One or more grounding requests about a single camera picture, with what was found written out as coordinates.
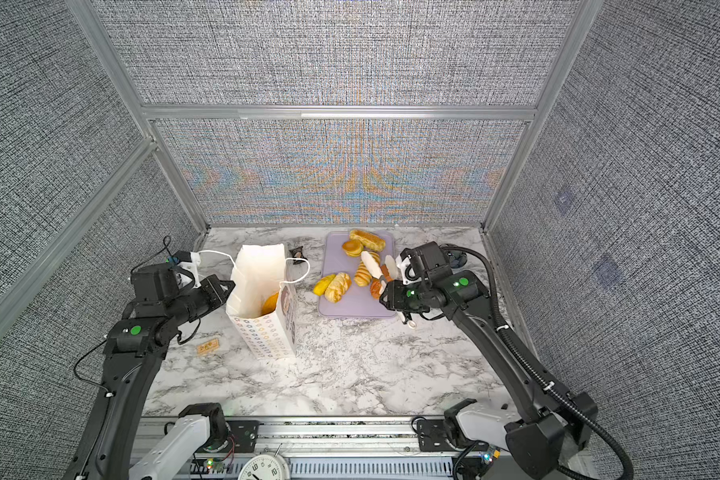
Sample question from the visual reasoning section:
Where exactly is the long glazed bread stick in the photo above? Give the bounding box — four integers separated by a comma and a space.
349, 229, 386, 252

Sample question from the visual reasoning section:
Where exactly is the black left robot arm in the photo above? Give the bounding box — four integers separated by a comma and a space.
63, 266, 236, 479

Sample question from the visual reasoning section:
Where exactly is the white analog clock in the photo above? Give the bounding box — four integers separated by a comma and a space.
238, 453, 291, 480

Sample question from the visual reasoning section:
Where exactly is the grey round dish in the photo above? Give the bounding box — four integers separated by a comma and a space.
443, 249, 468, 269

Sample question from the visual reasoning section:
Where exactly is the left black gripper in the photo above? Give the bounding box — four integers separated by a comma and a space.
169, 275, 237, 327

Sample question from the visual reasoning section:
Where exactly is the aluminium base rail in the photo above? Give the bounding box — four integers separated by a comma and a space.
77, 415, 595, 480

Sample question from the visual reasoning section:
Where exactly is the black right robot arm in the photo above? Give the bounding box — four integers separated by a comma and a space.
362, 242, 634, 479

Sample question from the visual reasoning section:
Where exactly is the lilac plastic tray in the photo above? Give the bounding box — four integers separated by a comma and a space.
317, 230, 400, 319

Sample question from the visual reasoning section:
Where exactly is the small round bun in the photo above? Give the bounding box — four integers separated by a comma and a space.
342, 239, 364, 257

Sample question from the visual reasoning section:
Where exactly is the reddish brown croissant pastry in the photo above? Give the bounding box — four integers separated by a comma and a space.
370, 265, 393, 300

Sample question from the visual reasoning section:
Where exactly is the sesame oval bread roll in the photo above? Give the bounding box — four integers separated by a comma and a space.
260, 292, 279, 316

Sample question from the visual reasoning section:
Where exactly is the pale braided bread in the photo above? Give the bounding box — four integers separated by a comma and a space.
323, 272, 352, 303

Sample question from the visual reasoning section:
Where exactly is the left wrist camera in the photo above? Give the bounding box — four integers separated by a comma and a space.
130, 251, 201, 303

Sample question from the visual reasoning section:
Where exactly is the white patterned paper bag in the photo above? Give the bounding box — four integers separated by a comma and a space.
199, 244, 311, 359

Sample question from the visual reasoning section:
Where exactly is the yellow lemon shaped bread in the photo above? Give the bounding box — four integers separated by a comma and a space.
313, 274, 336, 296

